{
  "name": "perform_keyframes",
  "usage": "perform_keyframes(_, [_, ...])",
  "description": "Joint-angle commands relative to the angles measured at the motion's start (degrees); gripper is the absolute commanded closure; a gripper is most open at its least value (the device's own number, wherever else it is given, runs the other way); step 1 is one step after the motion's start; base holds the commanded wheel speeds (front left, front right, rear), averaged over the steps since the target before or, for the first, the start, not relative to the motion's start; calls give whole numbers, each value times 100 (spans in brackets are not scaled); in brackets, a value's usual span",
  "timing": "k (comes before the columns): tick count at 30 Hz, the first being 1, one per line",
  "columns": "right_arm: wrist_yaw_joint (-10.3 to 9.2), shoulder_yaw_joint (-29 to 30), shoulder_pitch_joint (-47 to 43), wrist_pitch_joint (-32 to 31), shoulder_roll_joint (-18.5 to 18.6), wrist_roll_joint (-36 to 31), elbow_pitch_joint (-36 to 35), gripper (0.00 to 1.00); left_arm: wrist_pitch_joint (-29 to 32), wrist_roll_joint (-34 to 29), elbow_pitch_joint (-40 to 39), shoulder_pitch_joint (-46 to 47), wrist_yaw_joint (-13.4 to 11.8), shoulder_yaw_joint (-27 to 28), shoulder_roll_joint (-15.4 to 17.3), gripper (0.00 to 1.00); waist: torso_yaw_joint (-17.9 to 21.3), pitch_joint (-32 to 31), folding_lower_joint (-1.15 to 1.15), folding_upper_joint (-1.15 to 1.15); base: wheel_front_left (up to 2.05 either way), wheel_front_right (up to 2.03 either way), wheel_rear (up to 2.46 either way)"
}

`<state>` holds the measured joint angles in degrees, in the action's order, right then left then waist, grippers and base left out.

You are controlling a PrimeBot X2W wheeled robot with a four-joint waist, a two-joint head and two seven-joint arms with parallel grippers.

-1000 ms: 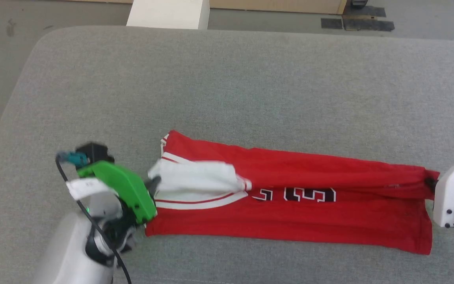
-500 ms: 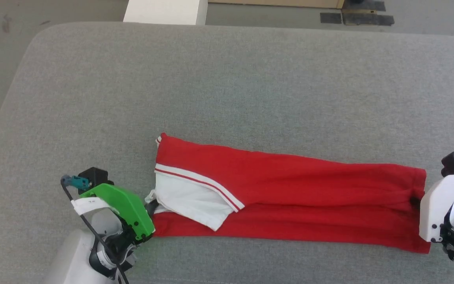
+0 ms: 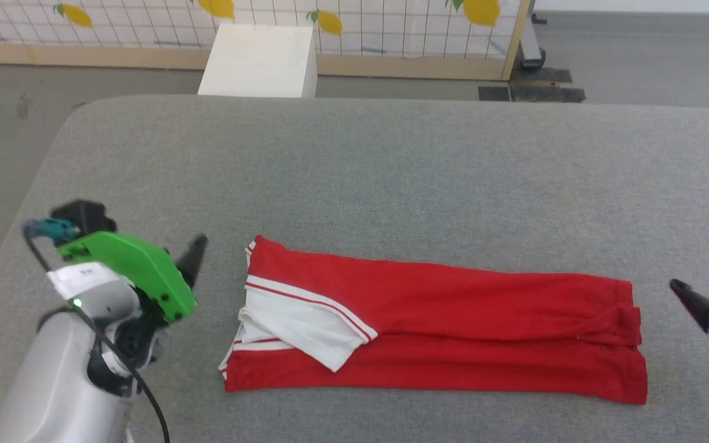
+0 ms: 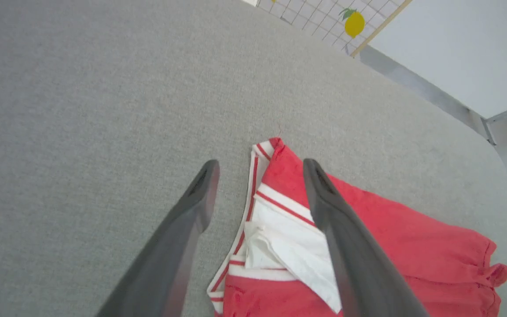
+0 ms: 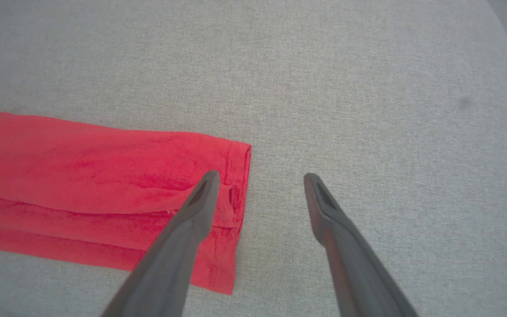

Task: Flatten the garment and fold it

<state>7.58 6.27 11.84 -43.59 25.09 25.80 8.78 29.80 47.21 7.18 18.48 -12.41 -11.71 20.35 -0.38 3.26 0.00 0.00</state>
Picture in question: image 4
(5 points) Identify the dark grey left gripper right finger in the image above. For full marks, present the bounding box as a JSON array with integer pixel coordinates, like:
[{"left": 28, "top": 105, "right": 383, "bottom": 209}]
[{"left": 302, "top": 158, "right": 430, "bottom": 317}]

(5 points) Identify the lemon print grid partition screen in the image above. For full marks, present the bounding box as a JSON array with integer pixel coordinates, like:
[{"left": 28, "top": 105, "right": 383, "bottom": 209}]
[{"left": 253, "top": 0, "right": 413, "bottom": 58}]

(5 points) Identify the red white basketball jersey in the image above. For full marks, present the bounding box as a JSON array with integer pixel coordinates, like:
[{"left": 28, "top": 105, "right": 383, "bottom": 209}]
[{"left": 206, "top": 137, "right": 507, "bottom": 317}]

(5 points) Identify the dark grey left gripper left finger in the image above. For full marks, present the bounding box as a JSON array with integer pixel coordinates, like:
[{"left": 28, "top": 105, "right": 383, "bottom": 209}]
[{"left": 95, "top": 159, "right": 220, "bottom": 317}]

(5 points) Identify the grey fabric sofa cushion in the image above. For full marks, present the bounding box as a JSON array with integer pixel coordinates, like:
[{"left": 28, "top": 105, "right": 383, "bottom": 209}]
[{"left": 0, "top": 0, "right": 507, "bottom": 317}]

